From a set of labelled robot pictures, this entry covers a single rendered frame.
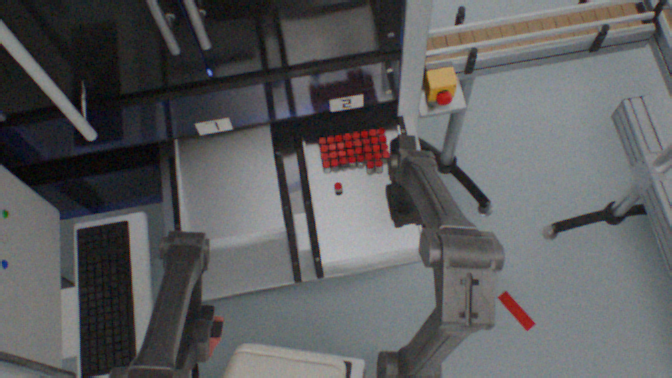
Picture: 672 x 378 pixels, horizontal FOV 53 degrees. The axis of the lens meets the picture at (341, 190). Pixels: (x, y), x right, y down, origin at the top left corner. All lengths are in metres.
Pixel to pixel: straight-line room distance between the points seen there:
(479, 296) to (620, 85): 2.24
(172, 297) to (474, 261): 0.48
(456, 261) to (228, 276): 0.90
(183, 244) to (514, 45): 1.11
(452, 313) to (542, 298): 1.74
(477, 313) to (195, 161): 1.10
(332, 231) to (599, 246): 1.33
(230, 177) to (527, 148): 1.43
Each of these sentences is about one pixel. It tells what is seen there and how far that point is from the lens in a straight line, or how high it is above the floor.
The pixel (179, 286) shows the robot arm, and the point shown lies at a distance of 1.14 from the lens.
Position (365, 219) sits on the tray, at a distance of 1.75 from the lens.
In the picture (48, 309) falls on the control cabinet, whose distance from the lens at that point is 1.86.
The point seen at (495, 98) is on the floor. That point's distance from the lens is 2.95.
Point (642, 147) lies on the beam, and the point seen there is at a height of 0.55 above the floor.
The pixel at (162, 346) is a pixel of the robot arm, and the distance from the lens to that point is 1.03.
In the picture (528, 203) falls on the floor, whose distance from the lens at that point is 2.78.
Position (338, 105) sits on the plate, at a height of 1.02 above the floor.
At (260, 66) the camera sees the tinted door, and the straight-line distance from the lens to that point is 1.55.
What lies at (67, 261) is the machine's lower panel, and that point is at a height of 0.23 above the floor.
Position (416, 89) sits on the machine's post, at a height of 1.03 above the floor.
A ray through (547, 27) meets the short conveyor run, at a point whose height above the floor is 0.93.
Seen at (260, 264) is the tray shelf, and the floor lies 0.88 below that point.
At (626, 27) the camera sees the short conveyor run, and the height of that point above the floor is 0.93.
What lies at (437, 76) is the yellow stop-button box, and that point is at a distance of 1.77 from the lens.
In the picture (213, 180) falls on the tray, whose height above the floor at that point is 0.88.
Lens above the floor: 2.53
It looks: 68 degrees down
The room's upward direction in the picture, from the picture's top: 6 degrees counter-clockwise
